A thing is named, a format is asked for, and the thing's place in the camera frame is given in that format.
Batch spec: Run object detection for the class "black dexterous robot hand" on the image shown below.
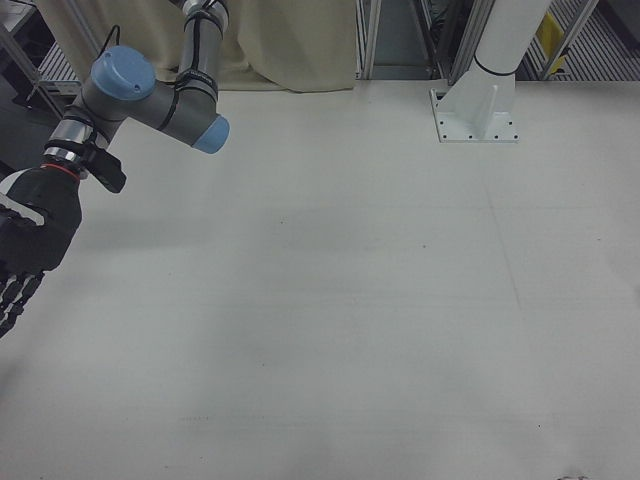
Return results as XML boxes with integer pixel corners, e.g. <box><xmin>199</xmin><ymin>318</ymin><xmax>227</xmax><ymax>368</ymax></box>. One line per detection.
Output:
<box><xmin>0</xmin><ymin>167</ymin><xmax>83</xmax><ymax>339</ymax></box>

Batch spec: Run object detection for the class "grey metal shelf rack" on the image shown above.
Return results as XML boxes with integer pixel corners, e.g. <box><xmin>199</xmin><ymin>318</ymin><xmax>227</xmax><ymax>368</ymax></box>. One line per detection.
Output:
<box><xmin>0</xmin><ymin>0</ymin><xmax>101</xmax><ymax>119</ymax></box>

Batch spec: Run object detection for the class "beige curtain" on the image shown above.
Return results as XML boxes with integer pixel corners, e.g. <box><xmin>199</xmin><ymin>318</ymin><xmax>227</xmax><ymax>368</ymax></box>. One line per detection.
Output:
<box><xmin>79</xmin><ymin>0</ymin><xmax>357</xmax><ymax>94</ymax></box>

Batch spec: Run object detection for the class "yellow tag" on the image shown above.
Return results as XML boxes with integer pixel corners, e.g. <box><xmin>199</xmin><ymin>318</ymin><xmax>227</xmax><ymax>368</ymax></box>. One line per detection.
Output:
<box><xmin>533</xmin><ymin>11</ymin><xmax>568</xmax><ymax>71</ymax></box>

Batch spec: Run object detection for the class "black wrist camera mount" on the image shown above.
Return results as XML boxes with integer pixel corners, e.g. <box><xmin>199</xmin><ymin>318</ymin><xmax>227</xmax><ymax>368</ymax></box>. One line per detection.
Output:
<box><xmin>79</xmin><ymin>141</ymin><xmax>128</xmax><ymax>195</ymax></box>

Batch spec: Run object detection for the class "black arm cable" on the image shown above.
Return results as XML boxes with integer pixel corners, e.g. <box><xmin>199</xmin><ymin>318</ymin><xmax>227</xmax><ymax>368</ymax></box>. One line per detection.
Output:
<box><xmin>101</xmin><ymin>0</ymin><xmax>221</xmax><ymax>132</ymax></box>

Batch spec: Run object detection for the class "aluminium frame profile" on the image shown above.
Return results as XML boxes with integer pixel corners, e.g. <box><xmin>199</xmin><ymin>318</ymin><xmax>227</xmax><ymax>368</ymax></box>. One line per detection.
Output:
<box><xmin>354</xmin><ymin>0</ymin><xmax>384</xmax><ymax>80</ymax></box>

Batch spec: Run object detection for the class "white column with base plate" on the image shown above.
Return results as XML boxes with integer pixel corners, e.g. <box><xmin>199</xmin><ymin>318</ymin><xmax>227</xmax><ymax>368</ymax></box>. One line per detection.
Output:
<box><xmin>430</xmin><ymin>0</ymin><xmax>552</xmax><ymax>145</ymax></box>

